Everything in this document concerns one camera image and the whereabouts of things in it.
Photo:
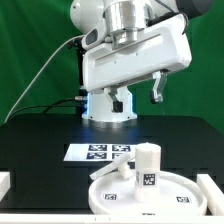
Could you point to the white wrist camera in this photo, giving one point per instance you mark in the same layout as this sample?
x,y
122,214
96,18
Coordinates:
x,y
95,37

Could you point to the white table base plate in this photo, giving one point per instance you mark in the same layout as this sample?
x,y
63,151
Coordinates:
x,y
120,163

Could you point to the white front rail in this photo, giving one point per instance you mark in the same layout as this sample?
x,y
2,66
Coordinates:
x,y
97,219

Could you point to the white marker sheet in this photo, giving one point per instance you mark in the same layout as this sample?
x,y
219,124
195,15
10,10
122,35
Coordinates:
x,y
96,152

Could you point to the black camera stand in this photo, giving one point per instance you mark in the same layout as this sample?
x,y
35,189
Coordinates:
x,y
82,91

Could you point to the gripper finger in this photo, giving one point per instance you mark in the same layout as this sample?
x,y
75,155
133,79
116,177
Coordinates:
x,y
111,93
160,80

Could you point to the white round table top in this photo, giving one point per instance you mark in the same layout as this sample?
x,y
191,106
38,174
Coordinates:
x,y
174,195

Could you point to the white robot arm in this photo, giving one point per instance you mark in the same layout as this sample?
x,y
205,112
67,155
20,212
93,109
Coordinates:
x,y
127,42

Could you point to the white fence block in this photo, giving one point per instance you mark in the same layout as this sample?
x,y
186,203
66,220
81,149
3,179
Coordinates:
x,y
213,194
4,184

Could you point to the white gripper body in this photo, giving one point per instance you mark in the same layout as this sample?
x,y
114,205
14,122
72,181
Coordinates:
x,y
163,46

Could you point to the white left fence block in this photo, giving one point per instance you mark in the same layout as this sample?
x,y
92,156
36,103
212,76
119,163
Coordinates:
x,y
4,184

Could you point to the white right fence block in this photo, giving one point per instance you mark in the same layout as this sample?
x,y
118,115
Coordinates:
x,y
213,194

